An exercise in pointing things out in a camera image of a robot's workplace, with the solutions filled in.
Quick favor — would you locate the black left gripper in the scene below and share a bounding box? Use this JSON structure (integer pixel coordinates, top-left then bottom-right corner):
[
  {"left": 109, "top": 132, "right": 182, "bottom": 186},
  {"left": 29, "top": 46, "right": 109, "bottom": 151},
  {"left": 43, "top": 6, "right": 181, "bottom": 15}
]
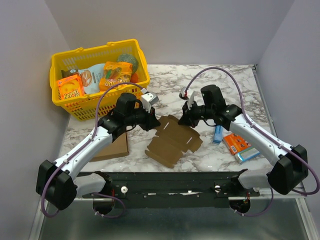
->
[{"left": 125, "top": 102, "right": 161, "bottom": 132}]

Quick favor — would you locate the brown cardboard box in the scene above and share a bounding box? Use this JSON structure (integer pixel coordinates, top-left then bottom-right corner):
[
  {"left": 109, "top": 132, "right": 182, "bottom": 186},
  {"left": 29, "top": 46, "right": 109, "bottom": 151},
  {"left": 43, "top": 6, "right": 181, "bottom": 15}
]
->
[
  {"left": 145, "top": 115, "right": 203, "bottom": 168},
  {"left": 90, "top": 133, "right": 129, "bottom": 162}
]

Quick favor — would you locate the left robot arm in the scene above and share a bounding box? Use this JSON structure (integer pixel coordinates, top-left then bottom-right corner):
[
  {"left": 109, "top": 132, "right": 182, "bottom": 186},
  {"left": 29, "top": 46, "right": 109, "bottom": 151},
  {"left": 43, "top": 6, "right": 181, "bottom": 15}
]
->
[{"left": 36, "top": 89, "right": 161, "bottom": 211}]

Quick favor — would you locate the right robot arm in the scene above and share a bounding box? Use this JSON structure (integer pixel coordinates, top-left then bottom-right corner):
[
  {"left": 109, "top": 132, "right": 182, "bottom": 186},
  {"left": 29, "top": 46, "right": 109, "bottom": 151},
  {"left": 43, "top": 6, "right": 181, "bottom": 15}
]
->
[{"left": 178, "top": 84, "right": 308, "bottom": 196}]

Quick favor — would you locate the blue small box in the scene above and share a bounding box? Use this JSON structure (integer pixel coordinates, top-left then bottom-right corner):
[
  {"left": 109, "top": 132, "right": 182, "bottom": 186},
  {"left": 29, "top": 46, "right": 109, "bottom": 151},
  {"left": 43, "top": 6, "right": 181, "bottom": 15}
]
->
[{"left": 212, "top": 125, "right": 224, "bottom": 145}]

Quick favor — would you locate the folded brown cardboard box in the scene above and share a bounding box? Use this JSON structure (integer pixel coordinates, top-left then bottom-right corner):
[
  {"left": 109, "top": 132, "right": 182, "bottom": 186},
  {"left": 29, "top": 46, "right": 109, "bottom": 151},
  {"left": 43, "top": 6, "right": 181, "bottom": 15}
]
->
[{"left": 90, "top": 133, "right": 129, "bottom": 162}]

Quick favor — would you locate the orange small box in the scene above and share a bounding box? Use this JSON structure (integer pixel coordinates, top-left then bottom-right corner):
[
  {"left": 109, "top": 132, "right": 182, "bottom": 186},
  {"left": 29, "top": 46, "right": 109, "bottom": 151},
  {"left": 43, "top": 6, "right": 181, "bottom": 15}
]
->
[{"left": 223, "top": 133, "right": 252, "bottom": 156}]

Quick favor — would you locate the orange snack box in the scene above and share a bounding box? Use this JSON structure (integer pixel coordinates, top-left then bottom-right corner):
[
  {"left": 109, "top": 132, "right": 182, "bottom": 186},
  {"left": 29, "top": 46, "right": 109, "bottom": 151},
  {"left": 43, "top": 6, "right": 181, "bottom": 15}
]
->
[{"left": 57, "top": 74, "right": 85, "bottom": 100}]

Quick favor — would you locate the orange round fruit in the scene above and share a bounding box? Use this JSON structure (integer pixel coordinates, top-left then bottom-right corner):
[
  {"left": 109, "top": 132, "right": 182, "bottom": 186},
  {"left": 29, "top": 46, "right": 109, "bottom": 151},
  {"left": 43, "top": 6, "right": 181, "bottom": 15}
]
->
[{"left": 130, "top": 73, "right": 139, "bottom": 83}]

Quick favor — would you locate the yellow mango gummy bag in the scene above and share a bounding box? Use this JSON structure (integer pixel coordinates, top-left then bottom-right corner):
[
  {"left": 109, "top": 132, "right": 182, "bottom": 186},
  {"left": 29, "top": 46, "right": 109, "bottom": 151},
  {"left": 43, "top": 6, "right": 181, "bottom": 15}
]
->
[{"left": 99, "top": 61, "right": 133, "bottom": 92}]

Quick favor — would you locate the yellow plastic shopping basket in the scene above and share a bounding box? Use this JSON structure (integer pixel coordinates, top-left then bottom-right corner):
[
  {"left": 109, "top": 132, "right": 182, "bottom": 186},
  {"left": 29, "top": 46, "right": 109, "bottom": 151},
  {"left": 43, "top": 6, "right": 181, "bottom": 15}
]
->
[{"left": 49, "top": 38, "right": 150, "bottom": 121}]

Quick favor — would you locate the grey green round sponge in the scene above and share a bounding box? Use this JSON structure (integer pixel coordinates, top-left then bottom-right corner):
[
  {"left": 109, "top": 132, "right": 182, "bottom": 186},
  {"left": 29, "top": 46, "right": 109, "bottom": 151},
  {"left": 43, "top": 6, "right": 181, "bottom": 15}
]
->
[{"left": 117, "top": 53, "right": 139, "bottom": 74}]

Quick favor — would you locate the light blue mint pack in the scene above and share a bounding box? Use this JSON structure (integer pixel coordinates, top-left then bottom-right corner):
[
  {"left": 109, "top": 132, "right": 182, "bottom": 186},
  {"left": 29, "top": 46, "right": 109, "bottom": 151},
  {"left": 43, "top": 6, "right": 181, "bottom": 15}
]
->
[{"left": 235, "top": 146, "right": 260, "bottom": 164}]

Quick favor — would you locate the light blue cassava chips bag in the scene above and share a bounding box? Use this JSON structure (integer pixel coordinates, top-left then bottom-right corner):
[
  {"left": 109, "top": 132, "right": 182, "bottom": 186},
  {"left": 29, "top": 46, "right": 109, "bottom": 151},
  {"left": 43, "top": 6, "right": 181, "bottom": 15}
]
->
[{"left": 77, "top": 63, "right": 105, "bottom": 95}]

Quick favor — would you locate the dark brown snack packet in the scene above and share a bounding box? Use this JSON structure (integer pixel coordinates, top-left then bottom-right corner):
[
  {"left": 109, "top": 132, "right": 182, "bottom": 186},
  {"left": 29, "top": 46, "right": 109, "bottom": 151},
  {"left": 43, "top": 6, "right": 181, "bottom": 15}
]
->
[{"left": 61, "top": 69, "right": 79, "bottom": 79}]

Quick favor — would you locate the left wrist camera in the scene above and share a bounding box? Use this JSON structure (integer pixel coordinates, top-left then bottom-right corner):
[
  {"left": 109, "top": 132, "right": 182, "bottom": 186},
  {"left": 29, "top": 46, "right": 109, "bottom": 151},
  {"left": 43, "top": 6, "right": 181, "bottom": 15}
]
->
[{"left": 140, "top": 92, "right": 159, "bottom": 113}]

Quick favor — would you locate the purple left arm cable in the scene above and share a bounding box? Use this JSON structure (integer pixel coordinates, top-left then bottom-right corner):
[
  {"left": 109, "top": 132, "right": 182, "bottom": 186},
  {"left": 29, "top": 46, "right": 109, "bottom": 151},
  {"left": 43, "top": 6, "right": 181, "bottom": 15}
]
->
[{"left": 40, "top": 82, "right": 147, "bottom": 219}]

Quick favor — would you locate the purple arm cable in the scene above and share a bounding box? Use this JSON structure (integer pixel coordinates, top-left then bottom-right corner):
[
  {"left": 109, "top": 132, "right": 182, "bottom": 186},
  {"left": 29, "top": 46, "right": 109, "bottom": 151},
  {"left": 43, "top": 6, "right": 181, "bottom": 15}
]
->
[
  {"left": 184, "top": 66, "right": 320, "bottom": 217},
  {"left": 40, "top": 82, "right": 147, "bottom": 219}
]

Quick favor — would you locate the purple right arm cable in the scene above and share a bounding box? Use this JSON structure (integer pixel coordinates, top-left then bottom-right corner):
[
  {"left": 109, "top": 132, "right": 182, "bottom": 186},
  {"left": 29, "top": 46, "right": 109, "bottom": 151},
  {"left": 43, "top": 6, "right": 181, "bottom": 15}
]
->
[{"left": 184, "top": 66, "right": 320, "bottom": 217}]

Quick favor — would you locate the black mounting base plate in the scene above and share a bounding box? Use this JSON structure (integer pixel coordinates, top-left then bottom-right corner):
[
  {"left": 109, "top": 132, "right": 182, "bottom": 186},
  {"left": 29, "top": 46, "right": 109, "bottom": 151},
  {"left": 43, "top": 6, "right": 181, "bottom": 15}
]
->
[{"left": 84, "top": 171, "right": 260, "bottom": 212}]

